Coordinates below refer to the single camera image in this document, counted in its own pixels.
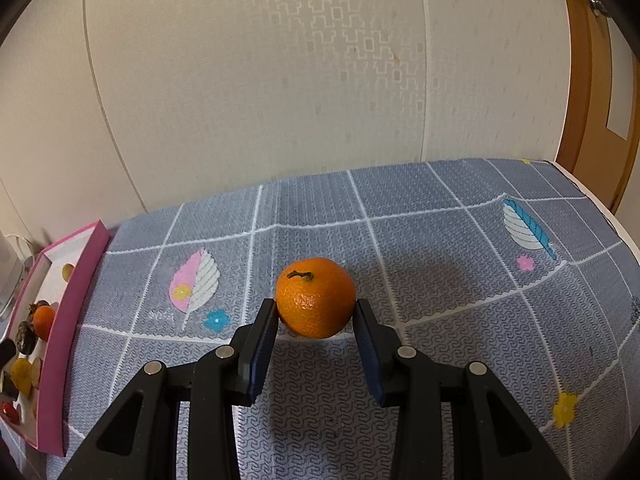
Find large orange mandarin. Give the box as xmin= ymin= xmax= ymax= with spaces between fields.
xmin=274 ymin=258 xmax=356 ymax=339

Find small orange with stem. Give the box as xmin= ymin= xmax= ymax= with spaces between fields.
xmin=32 ymin=304 xmax=55 ymax=341

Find dark wrinkled dried fruit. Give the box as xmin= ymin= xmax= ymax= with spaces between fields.
xmin=14 ymin=321 xmax=38 ymax=356

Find yellow fruit piece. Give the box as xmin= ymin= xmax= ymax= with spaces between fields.
xmin=10 ymin=358 xmax=32 ymax=398

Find dark brown dried fruit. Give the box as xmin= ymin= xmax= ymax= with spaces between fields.
xmin=0 ymin=338 xmax=17 ymax=368

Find grey patterned tablecloth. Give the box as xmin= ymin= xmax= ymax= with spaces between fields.
xmin=0 ymin=157 xmax=640 ymax=480

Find pink white cardboard box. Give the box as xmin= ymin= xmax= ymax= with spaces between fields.
xmin=1 ymin=221 xmax=110 ymax=456

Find small red fruit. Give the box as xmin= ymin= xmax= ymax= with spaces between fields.
xmin=1 ymin=402 xmax=21 ymax=425

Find white ceramic electric kettle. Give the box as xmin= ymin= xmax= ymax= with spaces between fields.
xmin=0 ymin=234 xmax=24 ymax=320

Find wooden door frame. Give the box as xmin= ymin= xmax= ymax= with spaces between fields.
xmin=556 ymin=0 xmax=639 ymax=214

